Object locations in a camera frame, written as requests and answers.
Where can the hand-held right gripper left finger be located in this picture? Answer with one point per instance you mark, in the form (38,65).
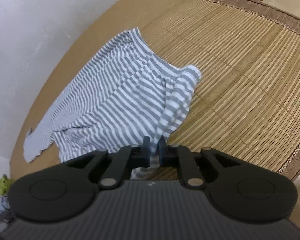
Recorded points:
(145,148)

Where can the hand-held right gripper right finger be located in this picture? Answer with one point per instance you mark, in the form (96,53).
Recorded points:
(163,150)

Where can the grey white striped garment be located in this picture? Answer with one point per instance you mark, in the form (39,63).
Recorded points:
(115,92)

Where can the green cloth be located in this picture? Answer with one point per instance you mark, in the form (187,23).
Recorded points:
(3,185)

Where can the light blue cloth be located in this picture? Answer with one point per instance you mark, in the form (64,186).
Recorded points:
(1,203)

